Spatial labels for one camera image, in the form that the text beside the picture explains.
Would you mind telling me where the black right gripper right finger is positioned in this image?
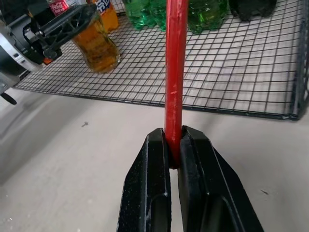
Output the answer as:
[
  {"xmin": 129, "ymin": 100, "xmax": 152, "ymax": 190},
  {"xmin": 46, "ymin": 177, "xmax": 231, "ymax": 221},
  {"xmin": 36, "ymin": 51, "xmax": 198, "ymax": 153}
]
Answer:
[{"xmin": 177, "ymin": 125, "xmax": 265, "ymax": 232}]

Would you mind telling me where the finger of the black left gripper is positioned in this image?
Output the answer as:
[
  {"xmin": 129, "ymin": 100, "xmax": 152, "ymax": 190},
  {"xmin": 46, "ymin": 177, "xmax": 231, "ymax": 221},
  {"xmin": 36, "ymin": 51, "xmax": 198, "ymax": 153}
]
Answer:
[{"xmin": 42, "ymin": 4, "xmax": 98, "ymax": 53}]

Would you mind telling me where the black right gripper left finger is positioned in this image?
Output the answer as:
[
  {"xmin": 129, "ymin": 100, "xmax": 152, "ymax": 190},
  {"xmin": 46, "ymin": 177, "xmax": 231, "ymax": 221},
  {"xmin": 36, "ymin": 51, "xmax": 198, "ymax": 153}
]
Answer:
[{"xmin": 117, "ymin": 128, "xmax": 172, "ymax": 232}]

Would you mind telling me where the glass bottle with amber drink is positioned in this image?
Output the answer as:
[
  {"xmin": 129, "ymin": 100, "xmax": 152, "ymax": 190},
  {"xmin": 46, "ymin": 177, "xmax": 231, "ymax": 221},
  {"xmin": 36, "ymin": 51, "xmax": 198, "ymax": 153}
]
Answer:
[{"xmin": 71, "ymin": 9, "xmax": 121, "ymax": 73}]

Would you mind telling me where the red rod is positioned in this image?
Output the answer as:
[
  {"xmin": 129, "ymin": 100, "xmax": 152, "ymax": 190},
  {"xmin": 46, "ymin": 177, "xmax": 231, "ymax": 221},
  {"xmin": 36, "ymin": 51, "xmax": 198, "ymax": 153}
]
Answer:
[{"xmin": 163, "ymin": 0, "xmax": 192, "ymax": 170}]

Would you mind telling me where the red label cola bottle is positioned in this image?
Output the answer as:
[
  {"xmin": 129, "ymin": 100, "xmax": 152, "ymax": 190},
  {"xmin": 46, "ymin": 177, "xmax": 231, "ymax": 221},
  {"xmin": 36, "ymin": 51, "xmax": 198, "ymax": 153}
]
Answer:
[{"xmin": 49, "ymin": 0, "xmax": 71, "ymax": 17}]

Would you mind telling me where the orange soda plastic bottle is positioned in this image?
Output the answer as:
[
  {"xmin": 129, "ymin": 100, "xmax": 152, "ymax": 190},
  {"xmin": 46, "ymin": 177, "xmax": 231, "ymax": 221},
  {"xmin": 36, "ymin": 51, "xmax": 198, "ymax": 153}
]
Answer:
[{"xmin": 93, "ymin": 0, "xmax": 119, "ymax": 34}]

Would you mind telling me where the green plastic bottle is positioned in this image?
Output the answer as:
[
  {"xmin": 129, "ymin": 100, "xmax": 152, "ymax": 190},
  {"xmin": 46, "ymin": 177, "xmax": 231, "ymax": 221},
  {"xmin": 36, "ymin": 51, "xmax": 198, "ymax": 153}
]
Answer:
[
  {"xmin": 187, "ymin": 0, "xmax": 228, "ymax": 34},
  {"xmin": 122, "ymin": 0, "xmax": 168, "ymax": 31}
]

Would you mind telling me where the dark plastic bottle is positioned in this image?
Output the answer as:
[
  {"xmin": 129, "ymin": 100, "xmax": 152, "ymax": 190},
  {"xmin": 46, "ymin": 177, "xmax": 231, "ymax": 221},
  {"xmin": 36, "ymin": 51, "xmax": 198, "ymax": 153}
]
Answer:
[{"xmin": 228, "ymin": 0, "xmax": 278, "ymax": 19}]

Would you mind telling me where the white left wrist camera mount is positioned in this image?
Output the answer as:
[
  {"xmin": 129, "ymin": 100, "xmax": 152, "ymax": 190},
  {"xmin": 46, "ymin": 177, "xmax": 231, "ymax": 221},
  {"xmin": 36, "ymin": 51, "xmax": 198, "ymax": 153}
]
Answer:
[{"xmin": 0, "ymin": 30, "xmax": 37, "ymax": 73}]

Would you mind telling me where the black wire mesh basket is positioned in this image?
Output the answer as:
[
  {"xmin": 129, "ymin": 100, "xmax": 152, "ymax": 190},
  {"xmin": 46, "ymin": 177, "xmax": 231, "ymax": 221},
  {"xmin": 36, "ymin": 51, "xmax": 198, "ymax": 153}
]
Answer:
[{"xmin": 14, "ymin": 0, "xmax": 309, "ymax": 121}]

